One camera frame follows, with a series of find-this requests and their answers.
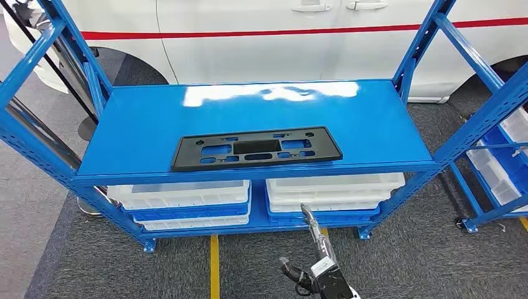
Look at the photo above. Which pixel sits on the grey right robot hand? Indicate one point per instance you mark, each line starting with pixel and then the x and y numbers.
pixel 317 235

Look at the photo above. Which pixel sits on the black plastic bracket part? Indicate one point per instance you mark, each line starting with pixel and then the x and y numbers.
pixel 187 157

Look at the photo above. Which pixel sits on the blue metal shelf rack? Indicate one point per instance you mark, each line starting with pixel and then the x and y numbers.
pixel 247 111

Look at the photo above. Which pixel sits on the blue wheeled shelf rack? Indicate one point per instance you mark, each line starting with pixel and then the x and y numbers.
pixel 495 213

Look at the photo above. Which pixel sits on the white car red stripe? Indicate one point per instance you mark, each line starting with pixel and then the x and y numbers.
pixel 247 57

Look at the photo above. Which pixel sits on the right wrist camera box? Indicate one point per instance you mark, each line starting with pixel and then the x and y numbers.
pixel 324 266

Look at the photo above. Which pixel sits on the black stanchion post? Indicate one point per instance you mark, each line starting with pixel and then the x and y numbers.
pixel 87 131

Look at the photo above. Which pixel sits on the chrome stanchion post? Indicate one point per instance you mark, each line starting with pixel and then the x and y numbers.
pixel 45 137

